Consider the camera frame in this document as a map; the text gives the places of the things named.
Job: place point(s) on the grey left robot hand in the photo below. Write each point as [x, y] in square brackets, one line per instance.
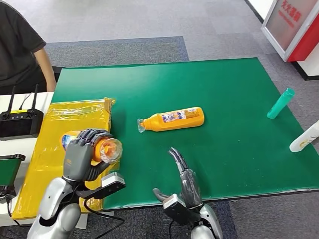
[77, 158]

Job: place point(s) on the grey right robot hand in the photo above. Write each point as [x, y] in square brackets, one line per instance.
[190, 188]

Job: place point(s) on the orange bottle with label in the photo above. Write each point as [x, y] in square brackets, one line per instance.
[174, 119]
[108, 151]

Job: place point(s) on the person's forearm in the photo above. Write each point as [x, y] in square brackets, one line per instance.
[47, 71]

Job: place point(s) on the teal plastic bottle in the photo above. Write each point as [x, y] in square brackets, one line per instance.
[280, 103]

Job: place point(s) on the white plastic bottle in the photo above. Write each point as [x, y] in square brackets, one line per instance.
[305, 138]

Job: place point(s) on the yellow taped cardboard box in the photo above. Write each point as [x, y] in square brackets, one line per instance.
[50, 155]

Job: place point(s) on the black remote controller with antennas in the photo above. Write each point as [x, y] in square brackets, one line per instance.
[20, 123]

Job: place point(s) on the black chair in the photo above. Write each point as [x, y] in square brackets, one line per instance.
[57, 72]

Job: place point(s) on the black device with green screen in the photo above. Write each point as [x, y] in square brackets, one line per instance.
[8, 171]

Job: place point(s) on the green table mat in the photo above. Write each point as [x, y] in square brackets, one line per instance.
[224, 85]

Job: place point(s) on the person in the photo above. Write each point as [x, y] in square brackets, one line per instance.
[14, 43]

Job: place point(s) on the red and white cabinet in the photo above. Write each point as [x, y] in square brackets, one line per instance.
[294, 26]

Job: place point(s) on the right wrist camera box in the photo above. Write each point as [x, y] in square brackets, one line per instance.
[177, 209]

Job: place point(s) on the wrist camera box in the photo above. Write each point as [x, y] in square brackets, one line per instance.
[177, 209]
[112, 183]

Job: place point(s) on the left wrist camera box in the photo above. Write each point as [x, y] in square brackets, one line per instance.
[112, 183]

